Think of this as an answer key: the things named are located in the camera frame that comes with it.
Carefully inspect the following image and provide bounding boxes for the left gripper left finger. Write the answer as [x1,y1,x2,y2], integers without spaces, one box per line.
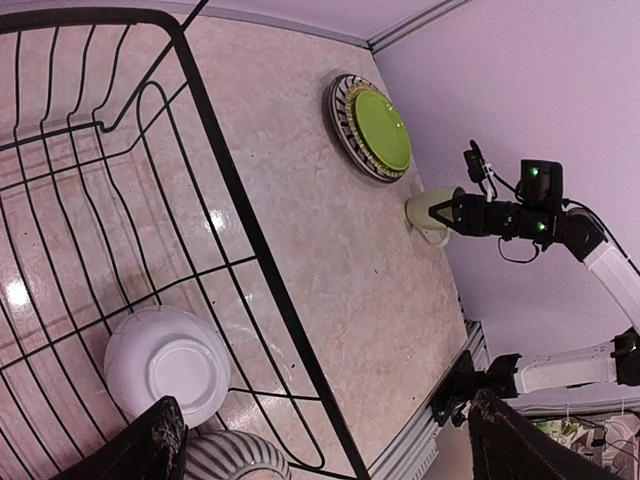
[56,396,188,480]

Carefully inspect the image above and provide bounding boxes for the bright green plate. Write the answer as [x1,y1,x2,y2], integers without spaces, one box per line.
[354,89,412,172]

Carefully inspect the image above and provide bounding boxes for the light green mug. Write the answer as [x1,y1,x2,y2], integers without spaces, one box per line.
[405,186,465,247]

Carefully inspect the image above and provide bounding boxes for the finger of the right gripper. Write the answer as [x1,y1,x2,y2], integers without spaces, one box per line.
[429,198,463,231]

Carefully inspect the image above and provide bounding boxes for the white ceramic bowl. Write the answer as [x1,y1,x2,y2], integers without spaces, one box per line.
[103,305,231,428]

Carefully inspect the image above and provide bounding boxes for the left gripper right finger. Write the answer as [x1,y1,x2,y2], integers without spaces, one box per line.
[468,389,617,480]

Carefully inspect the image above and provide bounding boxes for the aluminium front rail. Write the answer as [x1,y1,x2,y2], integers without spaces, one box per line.
[369,321,490,479]

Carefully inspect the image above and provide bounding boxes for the yellow patterned plate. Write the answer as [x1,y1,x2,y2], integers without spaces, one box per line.
[346,82,412,181]

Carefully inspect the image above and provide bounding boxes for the black white striped bowl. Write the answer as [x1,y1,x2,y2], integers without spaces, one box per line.
[184,430,292,479]

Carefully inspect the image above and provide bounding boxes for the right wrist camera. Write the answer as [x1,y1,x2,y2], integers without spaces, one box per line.
[463,140,498,202]

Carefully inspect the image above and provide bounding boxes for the black wire dish rack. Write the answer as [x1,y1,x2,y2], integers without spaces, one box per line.
[1,7,369,479]

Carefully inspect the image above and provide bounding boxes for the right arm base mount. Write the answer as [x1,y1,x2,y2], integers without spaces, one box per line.
[430,350,521,427]

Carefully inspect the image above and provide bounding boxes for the black white striped plate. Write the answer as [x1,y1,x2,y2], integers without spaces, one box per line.
[327,74,410,184]

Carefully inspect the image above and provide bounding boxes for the right aluminium corner post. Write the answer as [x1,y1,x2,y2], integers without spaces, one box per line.
[367,0,470,54]

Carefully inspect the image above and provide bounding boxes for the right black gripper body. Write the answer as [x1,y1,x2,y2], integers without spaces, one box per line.
[454,194,510,236]

